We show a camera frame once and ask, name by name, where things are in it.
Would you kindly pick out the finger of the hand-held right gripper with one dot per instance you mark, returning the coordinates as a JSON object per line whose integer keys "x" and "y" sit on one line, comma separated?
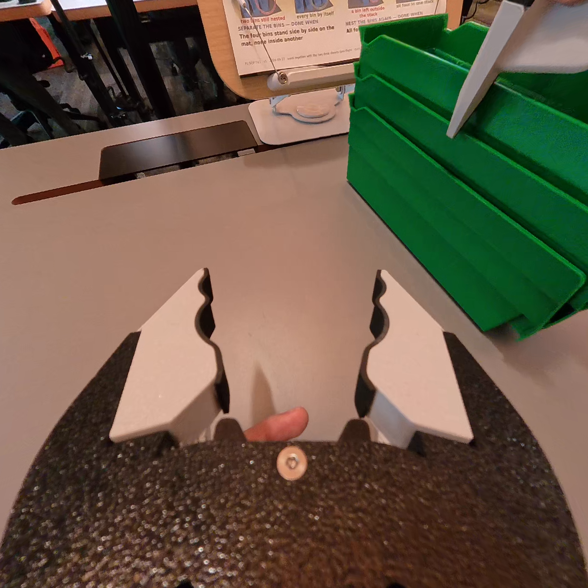
{"x": 487, "y": 59}
{"x": 551, "y": 41}

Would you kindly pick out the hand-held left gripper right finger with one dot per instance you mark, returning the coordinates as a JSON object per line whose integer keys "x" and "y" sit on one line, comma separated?
{"x": 418, "y": 367}

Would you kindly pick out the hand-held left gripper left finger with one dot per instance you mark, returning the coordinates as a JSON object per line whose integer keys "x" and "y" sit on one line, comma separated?
{"x": 165, "y": 367}

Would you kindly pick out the person's left hand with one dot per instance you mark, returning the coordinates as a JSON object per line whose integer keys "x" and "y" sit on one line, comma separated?
{"x": 280, "y": 425}

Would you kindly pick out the wooden sign board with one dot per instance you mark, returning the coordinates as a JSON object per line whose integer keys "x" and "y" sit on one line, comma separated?
{"x": 211, "y": 46}

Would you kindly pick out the orange bag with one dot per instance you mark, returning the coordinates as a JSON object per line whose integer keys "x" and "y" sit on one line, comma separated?
{"x": 43, "y": 41}

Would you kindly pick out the white sign bracket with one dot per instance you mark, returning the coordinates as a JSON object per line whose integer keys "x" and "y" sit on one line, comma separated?
{"x": 317, "y": 76}

